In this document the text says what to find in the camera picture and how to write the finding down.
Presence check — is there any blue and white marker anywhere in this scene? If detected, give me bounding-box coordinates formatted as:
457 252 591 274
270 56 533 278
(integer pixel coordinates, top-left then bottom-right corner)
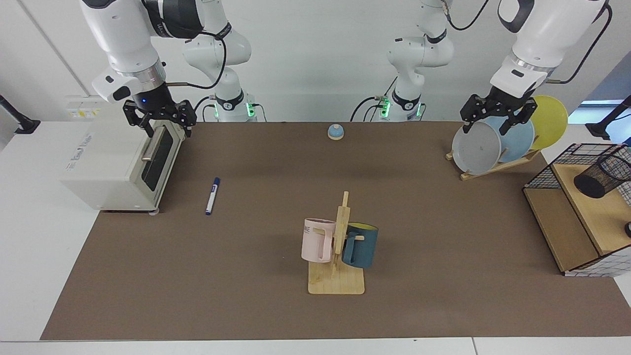
205 177 221 216

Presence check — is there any black mesh pen holder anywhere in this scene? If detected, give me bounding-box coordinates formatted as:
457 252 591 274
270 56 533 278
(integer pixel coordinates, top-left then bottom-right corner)
573 153 631 199

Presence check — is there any light blue plate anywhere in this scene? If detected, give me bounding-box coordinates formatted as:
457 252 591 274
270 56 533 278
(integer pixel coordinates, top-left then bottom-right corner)
486 108 535 163

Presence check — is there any grey plate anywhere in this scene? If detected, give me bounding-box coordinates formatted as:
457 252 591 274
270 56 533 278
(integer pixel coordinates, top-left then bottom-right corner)
452 122 502 176

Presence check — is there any yellow plate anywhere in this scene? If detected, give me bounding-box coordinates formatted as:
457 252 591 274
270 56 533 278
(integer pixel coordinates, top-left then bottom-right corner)
516 95 568 151

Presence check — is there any wooden plate rack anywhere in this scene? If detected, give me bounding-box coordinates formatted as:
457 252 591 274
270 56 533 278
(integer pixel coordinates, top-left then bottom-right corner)
445 149 541 181

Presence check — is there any pale toaster oven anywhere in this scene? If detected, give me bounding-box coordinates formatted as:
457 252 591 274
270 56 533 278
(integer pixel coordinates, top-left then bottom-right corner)
60 95 187 213

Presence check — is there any white socket box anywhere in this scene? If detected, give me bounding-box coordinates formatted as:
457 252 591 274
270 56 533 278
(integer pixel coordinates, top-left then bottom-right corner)
66 95 108 121

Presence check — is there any brown table cloth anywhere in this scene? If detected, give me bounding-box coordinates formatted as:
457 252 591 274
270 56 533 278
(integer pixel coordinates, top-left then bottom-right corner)
40 122 631 341

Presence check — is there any dark blue cup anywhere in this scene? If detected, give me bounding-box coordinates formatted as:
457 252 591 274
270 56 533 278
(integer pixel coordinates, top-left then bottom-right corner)
342 223 379 269

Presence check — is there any white grid-patterned cloth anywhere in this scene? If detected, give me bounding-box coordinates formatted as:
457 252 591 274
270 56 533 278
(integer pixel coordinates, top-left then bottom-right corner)
563 245 631 278

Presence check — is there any pink cup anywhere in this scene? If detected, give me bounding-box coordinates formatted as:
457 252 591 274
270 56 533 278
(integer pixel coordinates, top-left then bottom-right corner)
301 218 337 263

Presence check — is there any wooden cup stand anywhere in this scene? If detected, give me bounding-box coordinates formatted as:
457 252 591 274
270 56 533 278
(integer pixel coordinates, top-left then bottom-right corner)
308 191 365 295

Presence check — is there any black base cable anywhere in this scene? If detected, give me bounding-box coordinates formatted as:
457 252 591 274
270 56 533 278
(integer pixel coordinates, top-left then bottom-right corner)
350 76 397 122
190 95 217 122

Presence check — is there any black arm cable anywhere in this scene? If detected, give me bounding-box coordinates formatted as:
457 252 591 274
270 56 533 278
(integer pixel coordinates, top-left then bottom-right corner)
165 29 228 90
441 0 613 85

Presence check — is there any wire basket with wooden floor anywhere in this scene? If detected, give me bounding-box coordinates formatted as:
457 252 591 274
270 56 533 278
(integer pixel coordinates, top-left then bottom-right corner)
523 143 631 278

